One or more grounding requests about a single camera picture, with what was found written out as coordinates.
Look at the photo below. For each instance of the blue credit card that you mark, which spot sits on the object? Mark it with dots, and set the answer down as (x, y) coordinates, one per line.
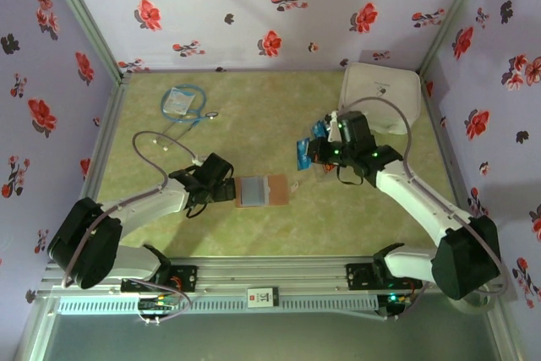
(302, 156)
(318, 129)

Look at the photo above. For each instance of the brown leather card holder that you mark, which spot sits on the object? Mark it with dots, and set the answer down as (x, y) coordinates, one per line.
(274, 192)

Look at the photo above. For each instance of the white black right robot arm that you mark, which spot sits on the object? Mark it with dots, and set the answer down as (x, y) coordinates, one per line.
(414, 200)

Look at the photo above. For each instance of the red credit card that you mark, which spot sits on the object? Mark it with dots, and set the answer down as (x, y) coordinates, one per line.
(325, 169)

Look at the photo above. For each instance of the white zip pouch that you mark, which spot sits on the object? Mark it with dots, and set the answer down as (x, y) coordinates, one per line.
(393, 86)

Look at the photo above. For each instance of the blue stethoscope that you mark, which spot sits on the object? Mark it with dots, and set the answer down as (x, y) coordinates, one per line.
(211, 114)

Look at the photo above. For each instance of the white blue sachet packet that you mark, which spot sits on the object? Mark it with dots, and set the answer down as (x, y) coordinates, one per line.
(179, 101)

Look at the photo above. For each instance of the red white label tag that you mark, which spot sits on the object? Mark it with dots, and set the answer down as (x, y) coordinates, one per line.
(262, 297)

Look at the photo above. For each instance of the clear tape roll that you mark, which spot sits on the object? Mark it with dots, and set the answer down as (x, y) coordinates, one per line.
(477, 308)

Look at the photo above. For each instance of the aluminium side rail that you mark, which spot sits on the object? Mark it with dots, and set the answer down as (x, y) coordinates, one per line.
(444, 145)
(110, 116)

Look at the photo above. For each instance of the long aluminium rail beam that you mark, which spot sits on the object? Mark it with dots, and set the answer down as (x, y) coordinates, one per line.
(270, 274)

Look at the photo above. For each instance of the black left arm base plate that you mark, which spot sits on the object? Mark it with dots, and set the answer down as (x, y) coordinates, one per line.
(186, 276)

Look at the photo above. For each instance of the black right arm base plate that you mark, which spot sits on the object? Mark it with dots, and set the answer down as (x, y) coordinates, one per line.
(359, 276)

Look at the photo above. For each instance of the aluminium corner post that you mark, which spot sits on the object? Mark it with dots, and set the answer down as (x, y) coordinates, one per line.
(454, 14)
(82, 14)

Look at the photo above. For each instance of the aluminium frame leg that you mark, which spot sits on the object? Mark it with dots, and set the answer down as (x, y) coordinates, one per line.
(36, 331)
(505, 335)

